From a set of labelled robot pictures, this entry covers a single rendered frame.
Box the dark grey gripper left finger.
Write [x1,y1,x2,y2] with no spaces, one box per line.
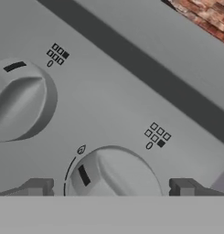
[0,177,55,197]

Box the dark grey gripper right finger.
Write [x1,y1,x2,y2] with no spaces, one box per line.
[168,177,224,197]

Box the grey stove knob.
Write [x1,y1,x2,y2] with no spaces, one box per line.
[0,58,59,143]
[68,144,164,197]

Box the grey stove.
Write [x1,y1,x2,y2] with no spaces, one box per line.
[0,0,224,197]

